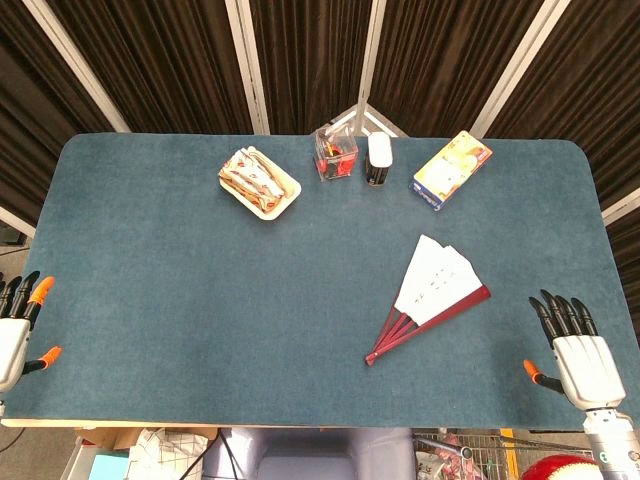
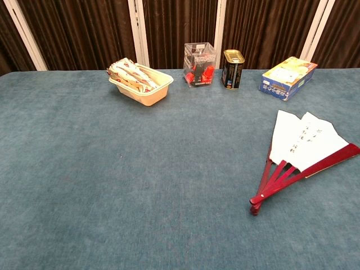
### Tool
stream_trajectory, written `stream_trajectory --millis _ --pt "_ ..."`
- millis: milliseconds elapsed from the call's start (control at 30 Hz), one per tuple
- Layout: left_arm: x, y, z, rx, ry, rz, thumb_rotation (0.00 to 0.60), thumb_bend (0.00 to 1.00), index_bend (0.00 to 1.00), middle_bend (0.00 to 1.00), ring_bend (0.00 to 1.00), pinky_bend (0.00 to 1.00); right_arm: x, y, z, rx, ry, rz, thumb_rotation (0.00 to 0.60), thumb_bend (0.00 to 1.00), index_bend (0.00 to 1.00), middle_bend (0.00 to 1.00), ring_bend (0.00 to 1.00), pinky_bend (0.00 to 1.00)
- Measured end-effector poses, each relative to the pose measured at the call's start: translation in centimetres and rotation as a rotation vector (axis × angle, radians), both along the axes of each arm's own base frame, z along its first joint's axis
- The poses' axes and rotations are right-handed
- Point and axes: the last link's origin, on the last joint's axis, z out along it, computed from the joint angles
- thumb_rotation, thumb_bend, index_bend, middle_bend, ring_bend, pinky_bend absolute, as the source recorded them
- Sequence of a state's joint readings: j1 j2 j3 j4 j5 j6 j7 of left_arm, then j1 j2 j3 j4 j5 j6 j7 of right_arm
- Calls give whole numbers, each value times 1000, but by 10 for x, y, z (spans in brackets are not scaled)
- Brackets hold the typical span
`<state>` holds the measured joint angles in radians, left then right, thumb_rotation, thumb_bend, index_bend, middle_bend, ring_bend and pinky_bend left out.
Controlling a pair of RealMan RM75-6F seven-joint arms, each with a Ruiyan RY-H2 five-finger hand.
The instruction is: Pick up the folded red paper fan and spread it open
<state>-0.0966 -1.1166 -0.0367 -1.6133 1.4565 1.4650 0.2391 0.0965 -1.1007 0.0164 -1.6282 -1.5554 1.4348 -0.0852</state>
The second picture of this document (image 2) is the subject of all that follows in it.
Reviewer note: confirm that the red ribbed paper folding fan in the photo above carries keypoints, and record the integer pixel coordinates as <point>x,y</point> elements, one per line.
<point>295,140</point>

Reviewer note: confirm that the cream plastic food tray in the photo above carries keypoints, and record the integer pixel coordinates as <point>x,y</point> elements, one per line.
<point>147,98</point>

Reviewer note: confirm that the blue felt table cloth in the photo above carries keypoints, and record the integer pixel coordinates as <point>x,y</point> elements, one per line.
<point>140,182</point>

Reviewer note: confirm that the white red snack packet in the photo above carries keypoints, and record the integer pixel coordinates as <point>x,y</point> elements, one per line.
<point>147,74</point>
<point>135,76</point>
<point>119,73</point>

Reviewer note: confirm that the clear plastic box red parts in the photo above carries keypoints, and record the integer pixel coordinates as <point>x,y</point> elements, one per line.
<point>199,64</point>

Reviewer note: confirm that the black gold tin can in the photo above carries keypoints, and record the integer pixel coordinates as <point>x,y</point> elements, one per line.
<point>232,73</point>

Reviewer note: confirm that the blue yellow cardboard box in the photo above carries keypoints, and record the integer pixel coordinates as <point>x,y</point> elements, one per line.
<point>287,78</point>

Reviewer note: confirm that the dark brown curtain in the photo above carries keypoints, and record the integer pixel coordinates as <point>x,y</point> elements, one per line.
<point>84,28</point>

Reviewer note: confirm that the white frame post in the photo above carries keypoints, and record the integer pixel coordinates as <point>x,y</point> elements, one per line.
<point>315,31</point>
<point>138,33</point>
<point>220,28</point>
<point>26,33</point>

